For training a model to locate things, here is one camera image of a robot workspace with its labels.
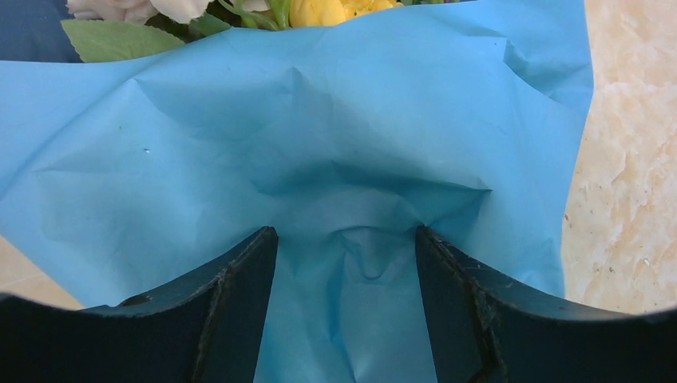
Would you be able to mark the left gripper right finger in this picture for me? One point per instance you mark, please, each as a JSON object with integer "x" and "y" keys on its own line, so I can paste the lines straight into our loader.
{"x": 485, "y": 326}

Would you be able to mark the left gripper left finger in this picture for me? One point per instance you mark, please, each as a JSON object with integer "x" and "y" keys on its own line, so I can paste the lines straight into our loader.
{"x": 205, "y": 326}

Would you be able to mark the blue wrapping paper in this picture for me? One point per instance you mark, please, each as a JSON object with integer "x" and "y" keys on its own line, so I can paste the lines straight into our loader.
{"x": 464, "y": 117}

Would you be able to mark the small yellow pink flower bouquet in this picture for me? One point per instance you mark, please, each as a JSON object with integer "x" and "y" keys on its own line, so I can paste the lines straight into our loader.
{"x": 102, "y": 31}

